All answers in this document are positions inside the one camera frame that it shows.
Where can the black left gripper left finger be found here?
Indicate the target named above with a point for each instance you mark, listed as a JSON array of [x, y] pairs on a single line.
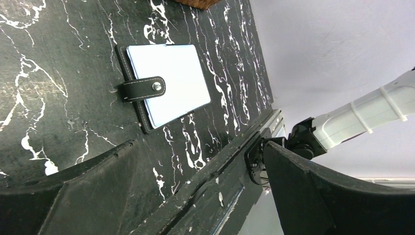
[[86, 199]]

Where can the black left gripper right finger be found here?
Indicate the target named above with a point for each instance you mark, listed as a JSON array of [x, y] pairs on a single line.
[[312, 199]]

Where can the black leather card holder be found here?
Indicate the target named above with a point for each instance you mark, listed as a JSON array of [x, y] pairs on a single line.
[[164, 82]]

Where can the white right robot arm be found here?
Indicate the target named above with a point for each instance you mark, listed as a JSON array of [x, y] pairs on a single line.
[[315, 136]]

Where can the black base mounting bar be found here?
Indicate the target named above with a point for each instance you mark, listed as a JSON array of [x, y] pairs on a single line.
[[218, 198]]

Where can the brown woven divided basket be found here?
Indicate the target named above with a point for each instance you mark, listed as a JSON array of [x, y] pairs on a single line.
[[199, 4]]

